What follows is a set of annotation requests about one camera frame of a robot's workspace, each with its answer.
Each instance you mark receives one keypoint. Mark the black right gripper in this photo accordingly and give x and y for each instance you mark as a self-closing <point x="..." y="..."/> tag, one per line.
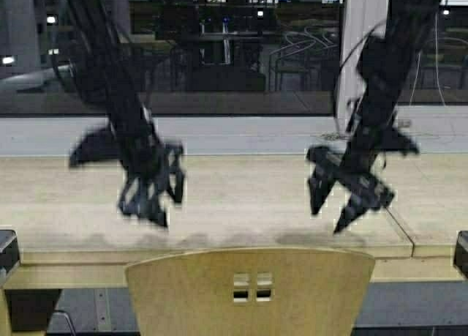
<point x="367" y="191"/>

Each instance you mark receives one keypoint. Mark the black robot base left corner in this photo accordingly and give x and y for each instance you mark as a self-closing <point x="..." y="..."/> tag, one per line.
<point x="10" y="254"/>

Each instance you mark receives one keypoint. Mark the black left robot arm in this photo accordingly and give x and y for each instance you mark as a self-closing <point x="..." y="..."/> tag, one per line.
<point x="102" y="78"/>

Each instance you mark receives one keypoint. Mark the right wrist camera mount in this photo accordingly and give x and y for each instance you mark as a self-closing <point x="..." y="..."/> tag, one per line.
<point x="395" y="141"/>

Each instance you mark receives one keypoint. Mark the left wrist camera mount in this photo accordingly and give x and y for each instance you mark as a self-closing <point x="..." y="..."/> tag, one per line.
<point x="97" y="145"/>

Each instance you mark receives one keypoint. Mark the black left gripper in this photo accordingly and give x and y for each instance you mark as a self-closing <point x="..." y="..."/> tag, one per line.
<point x="141" y="192"/>

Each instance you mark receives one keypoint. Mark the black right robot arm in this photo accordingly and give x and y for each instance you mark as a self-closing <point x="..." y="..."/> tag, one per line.
<point x="384" y="65"/>

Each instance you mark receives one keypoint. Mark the black robot base right corner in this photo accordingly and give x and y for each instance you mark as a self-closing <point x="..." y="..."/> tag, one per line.
<point x="460" y="254"/>

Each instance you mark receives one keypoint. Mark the yellow plywood chair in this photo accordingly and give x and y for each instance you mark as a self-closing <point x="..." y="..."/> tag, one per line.
<point x="250" y="291"/>
<point x="30" y="312"/>

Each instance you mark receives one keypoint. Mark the long wooden counter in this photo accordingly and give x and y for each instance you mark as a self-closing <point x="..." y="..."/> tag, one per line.
<point x="71" y="234"/>

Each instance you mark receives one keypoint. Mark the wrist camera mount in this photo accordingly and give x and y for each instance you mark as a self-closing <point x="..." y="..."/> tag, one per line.
<point x="97" y="145"/>
<point x="395" y="141"/>

